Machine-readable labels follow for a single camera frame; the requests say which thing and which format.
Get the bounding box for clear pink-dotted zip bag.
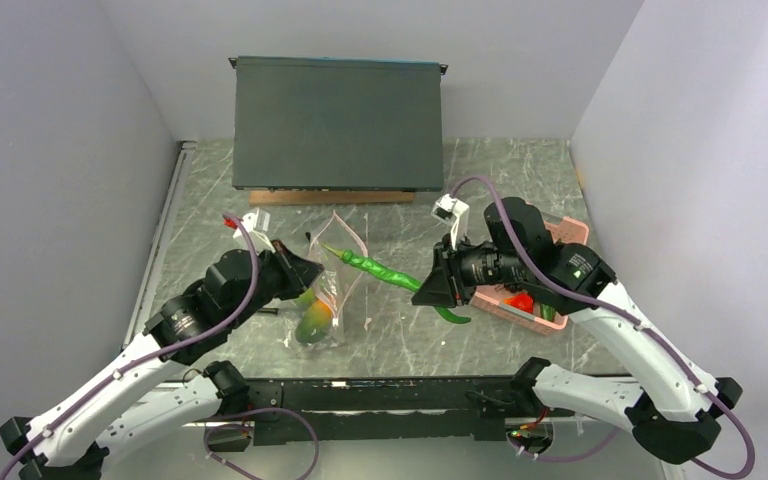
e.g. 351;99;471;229
291;211;368;350

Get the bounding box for green cucumber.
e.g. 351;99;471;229
536;304;557;326

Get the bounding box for green apple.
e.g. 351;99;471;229
292;288;317;310

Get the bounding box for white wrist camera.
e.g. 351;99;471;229
241;208;275;253
431;194;470;251

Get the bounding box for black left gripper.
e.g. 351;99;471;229
227;237;325;328

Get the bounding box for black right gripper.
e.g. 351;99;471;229
413;231;528;307

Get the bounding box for wooden block under box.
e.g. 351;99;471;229
249;190;416;207

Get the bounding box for red strawberry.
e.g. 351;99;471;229
504;293;535;314

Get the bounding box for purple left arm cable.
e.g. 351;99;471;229
0;211;263;480

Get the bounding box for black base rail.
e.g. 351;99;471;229
206;375;554;453

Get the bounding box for pink plastic basket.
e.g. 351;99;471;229
470;214;589;335

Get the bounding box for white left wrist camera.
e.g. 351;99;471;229
241;208;275;253

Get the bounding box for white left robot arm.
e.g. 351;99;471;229
0;240;324;479

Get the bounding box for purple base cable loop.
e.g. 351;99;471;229
202;406;321;480

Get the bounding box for orange-green mango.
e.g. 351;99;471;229
294;299;333;345

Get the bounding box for dark grey rack box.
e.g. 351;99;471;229
229;56;448;192

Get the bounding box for long green chili pepper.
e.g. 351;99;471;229
320;242;473;326

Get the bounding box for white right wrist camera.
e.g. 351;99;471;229
431;194;470;251

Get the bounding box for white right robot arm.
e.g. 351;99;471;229
412;195;742;464

